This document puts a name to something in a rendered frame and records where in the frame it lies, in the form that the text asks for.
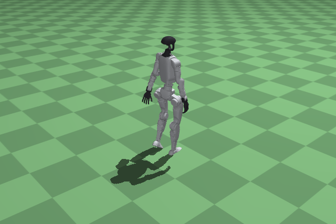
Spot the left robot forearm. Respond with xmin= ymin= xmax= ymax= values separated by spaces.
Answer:
xmin=147 ymin=73 xmax=156 ymax=91

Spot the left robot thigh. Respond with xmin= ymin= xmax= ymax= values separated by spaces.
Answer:
xmin=154 ymin=88 xmax=169 ymax=120

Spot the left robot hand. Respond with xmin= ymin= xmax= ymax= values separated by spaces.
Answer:
xmin=142 ymin=86 xmax=152 ymax=104

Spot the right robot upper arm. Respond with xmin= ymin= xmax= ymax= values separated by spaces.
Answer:
xmin=171 ymin=58 xmax=182 ymax=84

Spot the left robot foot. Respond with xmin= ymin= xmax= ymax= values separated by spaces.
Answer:
xmin=152 ymin=141 xmax=163 ymax=148

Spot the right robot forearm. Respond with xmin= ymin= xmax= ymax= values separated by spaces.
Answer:
xmin=177 ymin=79 xmax=187 ymax=101

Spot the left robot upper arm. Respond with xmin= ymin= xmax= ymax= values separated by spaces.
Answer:
xmin=152 ymin=52 xmax=161 ymax=76

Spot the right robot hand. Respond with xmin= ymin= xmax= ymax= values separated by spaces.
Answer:
xmin=181 ymin=98 xmax=189 ymax=113

